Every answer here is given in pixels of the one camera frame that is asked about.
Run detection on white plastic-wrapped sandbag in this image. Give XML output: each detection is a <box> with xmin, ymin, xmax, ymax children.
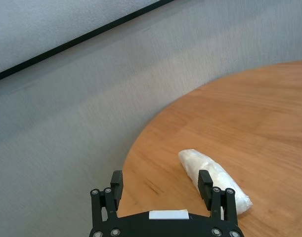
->
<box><xmin>178</xmin><ymin>148</ymin><xmax>253</xmax><ymax>216</ymax></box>

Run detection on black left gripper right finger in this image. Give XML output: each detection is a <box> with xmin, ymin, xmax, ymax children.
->
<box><xmin>198</xmin><ymin>169</ymin><xmax>239</xmax><ymax>227</ymax></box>

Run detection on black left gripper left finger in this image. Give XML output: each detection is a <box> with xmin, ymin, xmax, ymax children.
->
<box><xmin>89</xmin><ymin>170</ymin><xmax>124</xmax><ymax>233</ymax></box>

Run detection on black wall rail strip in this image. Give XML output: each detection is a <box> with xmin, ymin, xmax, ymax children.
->
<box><xmin>0</xmin><ymin>0</ymin><xmax>177</xmax><ymax>84</ymax></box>

